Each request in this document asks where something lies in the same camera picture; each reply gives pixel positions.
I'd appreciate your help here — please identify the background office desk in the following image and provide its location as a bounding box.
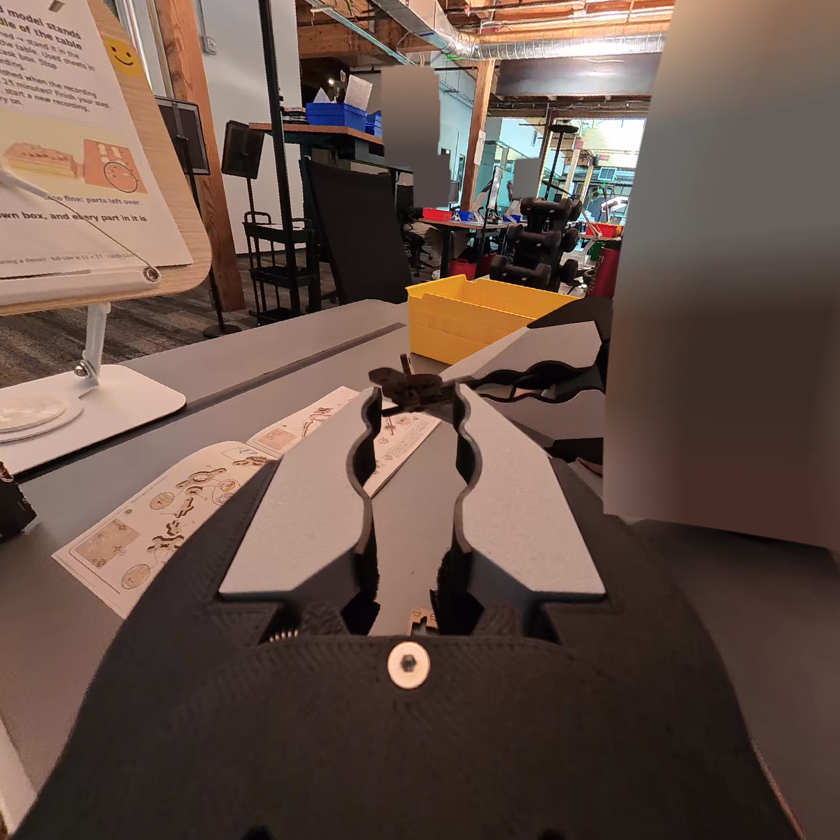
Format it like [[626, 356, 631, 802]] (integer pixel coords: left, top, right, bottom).
[[420, 217, 526, 280]]

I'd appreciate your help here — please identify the black floor lamp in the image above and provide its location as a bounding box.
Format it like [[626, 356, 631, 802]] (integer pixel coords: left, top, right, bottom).
[[258, 0, 309, 316]]

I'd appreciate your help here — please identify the small wooden model assembly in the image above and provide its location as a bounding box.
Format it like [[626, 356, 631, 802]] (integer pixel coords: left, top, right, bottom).
[[367, 354, 460, 421]]

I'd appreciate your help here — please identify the black fabric panel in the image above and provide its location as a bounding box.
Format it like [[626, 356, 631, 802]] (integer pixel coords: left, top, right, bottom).
[[298, 157, 414, 306]]

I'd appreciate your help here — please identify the yellow plastic bin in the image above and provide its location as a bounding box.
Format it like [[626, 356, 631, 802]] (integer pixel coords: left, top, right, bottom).
[[406, 274, 581, 365]]

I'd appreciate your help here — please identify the wooden-top desk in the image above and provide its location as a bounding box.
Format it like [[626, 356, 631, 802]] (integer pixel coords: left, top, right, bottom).
[[249, 120, 454, 198]]

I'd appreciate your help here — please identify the white board stand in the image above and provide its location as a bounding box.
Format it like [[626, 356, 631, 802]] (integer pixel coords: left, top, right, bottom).
[[0, 302, 188, 476]]

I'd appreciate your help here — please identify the instruction poster on wooden board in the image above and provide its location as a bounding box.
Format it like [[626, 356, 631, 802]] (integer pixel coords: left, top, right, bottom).
[[0, 0, 214, 316]]

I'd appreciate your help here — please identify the round silver air duct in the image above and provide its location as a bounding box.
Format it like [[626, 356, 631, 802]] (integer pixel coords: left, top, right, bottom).
[[453, 29, 664, 63]]

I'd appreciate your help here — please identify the black wire cart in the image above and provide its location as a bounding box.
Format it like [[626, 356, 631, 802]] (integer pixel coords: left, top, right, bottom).
[[243, 211, 324, 324]]

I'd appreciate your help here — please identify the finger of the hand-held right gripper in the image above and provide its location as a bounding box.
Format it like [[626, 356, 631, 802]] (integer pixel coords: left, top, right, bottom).
[[469, 381, 606, 452], [438, 320, 606, 389]]

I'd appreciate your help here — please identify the black dumbbell rack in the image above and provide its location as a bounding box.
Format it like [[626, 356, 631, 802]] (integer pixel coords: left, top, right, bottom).
[[489, 196, 585, 290]]

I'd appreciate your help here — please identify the foil-wrapped air duct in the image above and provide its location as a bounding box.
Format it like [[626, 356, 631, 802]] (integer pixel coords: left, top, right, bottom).
[[371, 0, 473, 56]]

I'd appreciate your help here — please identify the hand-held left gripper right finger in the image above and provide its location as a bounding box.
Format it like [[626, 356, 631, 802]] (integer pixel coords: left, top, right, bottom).
[[430, 384, 606, 636]]

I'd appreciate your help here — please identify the wooden support post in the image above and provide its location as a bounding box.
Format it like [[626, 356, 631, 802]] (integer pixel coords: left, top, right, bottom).
[[459, 59, 497, 211], [155, 0, 247, 312]]

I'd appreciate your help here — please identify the black sign on floor stand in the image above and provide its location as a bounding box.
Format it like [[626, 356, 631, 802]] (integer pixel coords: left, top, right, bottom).
[[155, 96, 245, 340], [221, 120, 266, 217]]

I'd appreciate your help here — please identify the blue plastic bin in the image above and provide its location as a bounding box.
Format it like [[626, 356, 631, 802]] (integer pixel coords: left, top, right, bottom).
[[305, 101, 370, 127]]

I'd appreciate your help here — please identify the folded paper instruction leaflet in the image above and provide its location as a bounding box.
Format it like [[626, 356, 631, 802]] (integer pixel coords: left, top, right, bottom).
[[52, 386, 442, 619]]

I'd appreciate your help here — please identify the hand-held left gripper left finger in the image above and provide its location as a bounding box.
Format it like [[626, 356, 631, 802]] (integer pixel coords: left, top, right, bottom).
[[218, 386, 385, 636]]

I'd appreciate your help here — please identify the black model kit box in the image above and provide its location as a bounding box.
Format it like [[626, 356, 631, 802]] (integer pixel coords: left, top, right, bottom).
[[0, 459, 37, 542]]

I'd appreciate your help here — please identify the white object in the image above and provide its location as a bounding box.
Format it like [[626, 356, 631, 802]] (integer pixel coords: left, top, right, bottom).
[[0, 712, 37, 834]]

